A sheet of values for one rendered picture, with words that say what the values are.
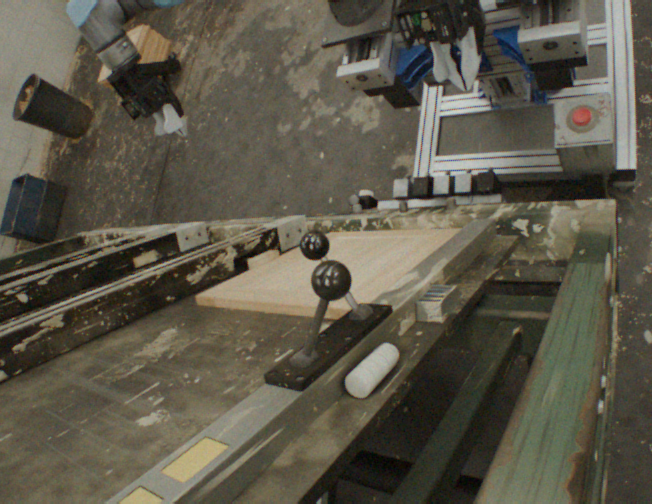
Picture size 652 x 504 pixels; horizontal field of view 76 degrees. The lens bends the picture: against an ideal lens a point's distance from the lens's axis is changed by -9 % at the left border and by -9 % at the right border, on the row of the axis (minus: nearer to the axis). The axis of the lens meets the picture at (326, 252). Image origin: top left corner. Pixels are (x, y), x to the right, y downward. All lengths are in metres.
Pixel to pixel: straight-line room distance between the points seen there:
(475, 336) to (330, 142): 1.96
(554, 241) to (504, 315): 0.34
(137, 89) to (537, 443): 0.95
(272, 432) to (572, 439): 0.24
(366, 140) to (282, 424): 2.14
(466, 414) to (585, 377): 0.18
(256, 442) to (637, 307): 1.65
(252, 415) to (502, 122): 1.71
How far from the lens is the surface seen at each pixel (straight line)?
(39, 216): 5.03
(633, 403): 1.89
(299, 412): 0.45
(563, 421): 0.37
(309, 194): 2.56
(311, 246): 0.56
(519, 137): 1.93
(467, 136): 1.99
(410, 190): 1.36
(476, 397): 0.58
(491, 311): 0.77
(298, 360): 0.47
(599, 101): 1.11
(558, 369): 0.43
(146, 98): 1.05
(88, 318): 0.89
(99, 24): 1.03
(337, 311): 0.70
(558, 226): 1.06
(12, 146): 6.12
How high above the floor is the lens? 1.89
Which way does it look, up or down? 53 degrees down
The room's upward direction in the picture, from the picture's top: 67 degrees counter-clockwise
